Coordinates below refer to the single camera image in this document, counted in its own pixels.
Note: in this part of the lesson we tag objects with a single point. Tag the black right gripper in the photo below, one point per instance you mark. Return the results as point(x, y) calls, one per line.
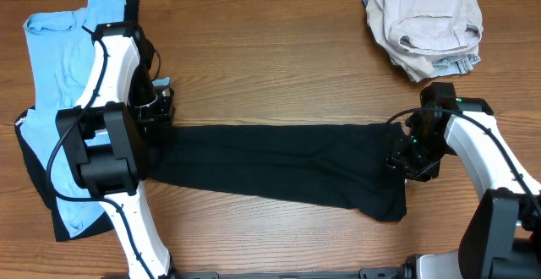
point(399, 160)

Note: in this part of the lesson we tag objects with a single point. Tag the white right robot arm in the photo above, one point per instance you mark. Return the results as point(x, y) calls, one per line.
point(502, 239)

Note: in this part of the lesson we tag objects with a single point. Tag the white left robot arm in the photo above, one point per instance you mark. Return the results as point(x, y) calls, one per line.
point(122, 112)

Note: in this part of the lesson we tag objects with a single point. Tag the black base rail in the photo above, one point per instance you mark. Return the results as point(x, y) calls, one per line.
point(365, 273)

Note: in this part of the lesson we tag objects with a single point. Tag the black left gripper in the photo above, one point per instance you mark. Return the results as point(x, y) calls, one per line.
point(160, 112)

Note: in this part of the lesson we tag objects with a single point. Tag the black t-shirt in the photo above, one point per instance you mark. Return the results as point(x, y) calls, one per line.
point(334, 165)

